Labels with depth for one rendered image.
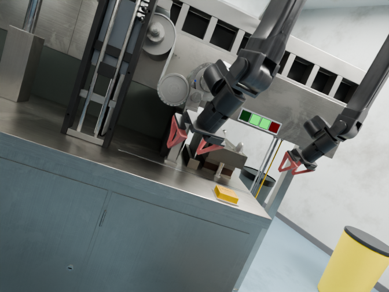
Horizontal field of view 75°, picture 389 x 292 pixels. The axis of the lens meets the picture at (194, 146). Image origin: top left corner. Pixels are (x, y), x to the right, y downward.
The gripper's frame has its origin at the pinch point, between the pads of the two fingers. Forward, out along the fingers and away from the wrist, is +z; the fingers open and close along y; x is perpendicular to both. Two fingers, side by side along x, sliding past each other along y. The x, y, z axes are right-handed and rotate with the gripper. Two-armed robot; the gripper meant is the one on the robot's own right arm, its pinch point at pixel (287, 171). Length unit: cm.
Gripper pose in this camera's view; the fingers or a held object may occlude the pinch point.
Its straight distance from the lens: 102.7
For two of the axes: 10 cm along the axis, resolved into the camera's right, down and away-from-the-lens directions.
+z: -5.9, 6.2, 5.2
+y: -7.6, -1.8, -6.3
